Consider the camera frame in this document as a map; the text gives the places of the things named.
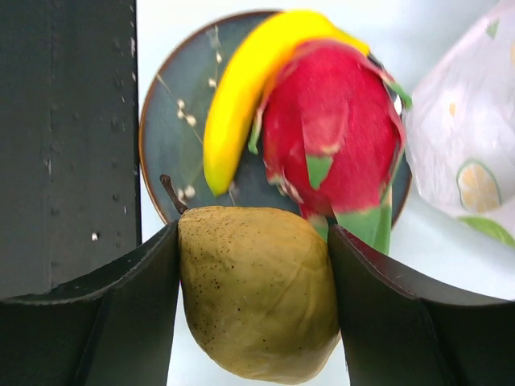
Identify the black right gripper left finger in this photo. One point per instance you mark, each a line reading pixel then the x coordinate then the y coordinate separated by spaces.
pixel 113 326

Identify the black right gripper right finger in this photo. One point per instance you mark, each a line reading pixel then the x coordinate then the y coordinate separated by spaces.
pixel 401 327

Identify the fake yellow lemon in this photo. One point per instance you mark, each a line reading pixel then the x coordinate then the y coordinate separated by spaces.
pixel 258 290

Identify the fake watermelon slice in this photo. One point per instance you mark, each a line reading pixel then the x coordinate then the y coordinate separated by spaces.
pixel 331 138

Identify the blue ceramic plate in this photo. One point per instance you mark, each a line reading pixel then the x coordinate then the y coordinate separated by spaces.
pixel 173 117

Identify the white plastic bag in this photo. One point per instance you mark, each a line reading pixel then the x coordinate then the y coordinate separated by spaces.
pixel 460 128

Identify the fake yellow banana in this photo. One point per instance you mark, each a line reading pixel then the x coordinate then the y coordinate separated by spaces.
pixel 263 51

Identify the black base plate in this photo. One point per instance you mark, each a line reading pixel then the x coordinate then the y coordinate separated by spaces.
pixel 70 195

